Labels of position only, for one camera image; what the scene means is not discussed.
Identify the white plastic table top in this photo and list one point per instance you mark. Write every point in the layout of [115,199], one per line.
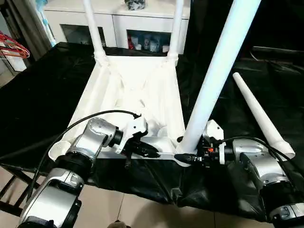
[133,95]

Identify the white plastic table leg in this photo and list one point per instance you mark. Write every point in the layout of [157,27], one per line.
[177,28]
[251,102]
[93,28]
[213,71]

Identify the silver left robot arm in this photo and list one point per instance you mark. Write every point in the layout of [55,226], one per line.
[95,133]

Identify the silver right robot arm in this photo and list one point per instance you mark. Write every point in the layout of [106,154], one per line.
[261,161]

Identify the black mat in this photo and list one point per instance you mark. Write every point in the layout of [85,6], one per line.
[35,95]

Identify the white glass-door cabinet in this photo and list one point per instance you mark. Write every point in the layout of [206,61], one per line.
[142,21]

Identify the long black bar device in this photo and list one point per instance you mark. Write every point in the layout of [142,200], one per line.
[278,50]

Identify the dark grey bundle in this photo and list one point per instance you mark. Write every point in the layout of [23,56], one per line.
[135,4]

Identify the white storage box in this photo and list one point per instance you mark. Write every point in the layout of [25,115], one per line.
[17,64]

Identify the white blue patterned roll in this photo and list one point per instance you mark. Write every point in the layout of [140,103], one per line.
[47,28]

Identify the red clothes hangers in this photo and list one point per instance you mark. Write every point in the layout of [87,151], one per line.
[14,47]

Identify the grey curtain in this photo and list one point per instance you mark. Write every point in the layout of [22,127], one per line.
[31,23]

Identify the black folding frame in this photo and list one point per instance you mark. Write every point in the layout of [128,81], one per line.
[16,187]

